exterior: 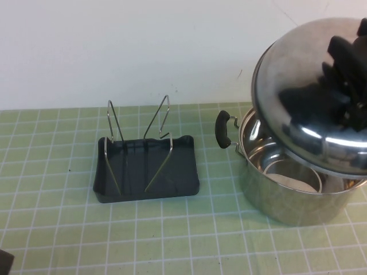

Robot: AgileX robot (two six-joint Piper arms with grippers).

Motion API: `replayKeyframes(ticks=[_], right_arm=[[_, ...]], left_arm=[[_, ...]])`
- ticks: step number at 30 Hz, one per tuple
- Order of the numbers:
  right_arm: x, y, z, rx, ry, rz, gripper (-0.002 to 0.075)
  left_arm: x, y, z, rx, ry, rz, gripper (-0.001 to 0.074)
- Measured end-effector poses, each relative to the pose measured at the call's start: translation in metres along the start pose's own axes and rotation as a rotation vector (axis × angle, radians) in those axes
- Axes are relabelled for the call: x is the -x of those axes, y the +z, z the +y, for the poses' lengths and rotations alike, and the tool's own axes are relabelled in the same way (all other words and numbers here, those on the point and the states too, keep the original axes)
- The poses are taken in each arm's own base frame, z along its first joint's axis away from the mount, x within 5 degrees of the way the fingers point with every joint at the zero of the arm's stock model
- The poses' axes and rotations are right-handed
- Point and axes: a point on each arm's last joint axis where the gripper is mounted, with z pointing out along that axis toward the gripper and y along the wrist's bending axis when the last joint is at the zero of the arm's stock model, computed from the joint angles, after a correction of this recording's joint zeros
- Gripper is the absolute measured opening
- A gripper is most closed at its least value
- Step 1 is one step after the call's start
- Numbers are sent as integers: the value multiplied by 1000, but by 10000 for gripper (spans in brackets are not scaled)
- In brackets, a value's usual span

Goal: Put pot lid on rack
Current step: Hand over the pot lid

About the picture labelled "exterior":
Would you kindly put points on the stainless steel pot lid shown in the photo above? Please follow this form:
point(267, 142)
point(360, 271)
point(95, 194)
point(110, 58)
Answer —
point(286, 71)

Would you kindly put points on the green checked tablecloth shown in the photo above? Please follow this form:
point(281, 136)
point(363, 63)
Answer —
point(57, 229)

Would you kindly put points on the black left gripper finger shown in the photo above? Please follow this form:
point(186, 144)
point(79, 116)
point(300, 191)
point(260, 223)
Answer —
point(5, 262)

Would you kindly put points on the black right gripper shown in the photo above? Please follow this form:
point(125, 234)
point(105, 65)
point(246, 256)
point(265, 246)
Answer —
point(362, 27)

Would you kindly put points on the stainless steel cooking pot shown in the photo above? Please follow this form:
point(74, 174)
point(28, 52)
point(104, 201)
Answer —
point(286, 206)

